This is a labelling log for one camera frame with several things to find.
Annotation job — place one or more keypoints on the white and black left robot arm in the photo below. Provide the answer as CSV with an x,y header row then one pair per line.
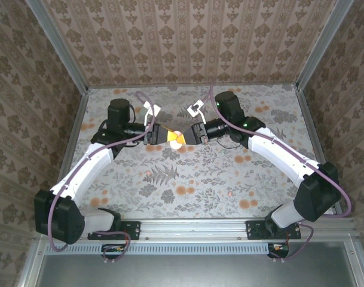
x,y
89,167

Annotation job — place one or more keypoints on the pink earbud charging case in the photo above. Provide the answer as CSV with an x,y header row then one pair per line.
x,y
175,146

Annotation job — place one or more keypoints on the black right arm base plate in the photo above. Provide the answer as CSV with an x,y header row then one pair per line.
x,y
253,230

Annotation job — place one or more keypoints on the small electronics board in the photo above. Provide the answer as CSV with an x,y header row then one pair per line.
x,y
113,248
278,247

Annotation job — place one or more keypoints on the aluminium frame post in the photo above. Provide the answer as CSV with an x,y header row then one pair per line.
x,y
325,45
56,45

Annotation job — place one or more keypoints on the aluminium mounting rail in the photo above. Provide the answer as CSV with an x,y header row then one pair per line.
x,y
193,228

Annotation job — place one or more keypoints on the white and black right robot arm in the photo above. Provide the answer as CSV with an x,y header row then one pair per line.
x,y
277,149

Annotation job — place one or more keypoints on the grey metal tray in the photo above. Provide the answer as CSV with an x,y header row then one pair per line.
x,y
199,272

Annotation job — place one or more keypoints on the aluminium table edge rail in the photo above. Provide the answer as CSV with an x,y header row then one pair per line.
x,y
309,119
184,85
73,140

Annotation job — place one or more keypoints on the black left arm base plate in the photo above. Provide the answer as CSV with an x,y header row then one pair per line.
x,y
134,230

